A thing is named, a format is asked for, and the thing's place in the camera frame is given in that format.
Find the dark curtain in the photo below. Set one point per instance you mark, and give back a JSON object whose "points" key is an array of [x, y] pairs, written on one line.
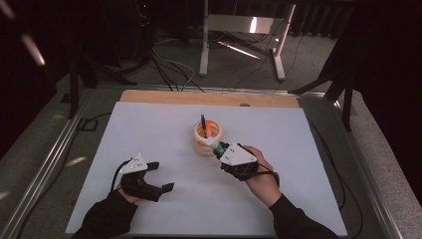
{"points": [[20, 99], [391, 83]]}

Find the teal capped marker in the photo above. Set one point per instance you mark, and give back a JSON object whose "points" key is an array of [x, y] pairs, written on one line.
{"points": [[212, 143]]}

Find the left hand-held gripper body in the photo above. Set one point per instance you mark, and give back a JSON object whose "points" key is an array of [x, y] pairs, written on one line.
{"points": [[133, 164]]}

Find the aluminium rail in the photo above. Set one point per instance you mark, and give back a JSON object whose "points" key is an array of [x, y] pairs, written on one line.
{"points": [[365, 176], [40, 176]]}

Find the person's left hand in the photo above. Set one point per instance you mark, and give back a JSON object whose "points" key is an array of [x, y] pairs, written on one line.
{"points": [[131, 198]]}

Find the person's right hand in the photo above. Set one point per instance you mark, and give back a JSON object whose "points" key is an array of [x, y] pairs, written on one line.
{"points": [[263, 187]]}

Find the pink orange highlighter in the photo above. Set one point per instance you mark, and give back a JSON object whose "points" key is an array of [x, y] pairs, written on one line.
{"points": [[208, 127]]}

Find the black tripod stand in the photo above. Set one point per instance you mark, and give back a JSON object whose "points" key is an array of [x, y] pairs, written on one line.
{"points": [[347, 106], [73, 86]]}

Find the dark round table grommet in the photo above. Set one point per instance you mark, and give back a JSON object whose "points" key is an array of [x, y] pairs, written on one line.
{"points": [[245, 105]]}

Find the white metal stand frame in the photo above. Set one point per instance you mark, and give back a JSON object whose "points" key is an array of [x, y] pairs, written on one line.
{"points": [[232, 24]]}

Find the black device with red light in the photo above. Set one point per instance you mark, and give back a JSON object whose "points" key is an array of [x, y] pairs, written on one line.
{"points": [[144, 13]]}

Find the cream ribbed pen holder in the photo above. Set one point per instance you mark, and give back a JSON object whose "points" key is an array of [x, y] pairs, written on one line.
{"points": [[200, 149]]}

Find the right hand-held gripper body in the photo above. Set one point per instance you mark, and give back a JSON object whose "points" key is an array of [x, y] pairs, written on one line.
{"points": [[237, 155]]}

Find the blue pen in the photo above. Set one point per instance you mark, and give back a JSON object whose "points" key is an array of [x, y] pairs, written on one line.
{"points": [[203, 121]]}

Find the pale grey table mat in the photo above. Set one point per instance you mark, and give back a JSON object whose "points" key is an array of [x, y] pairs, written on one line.
{"points": [[265, 132]]}

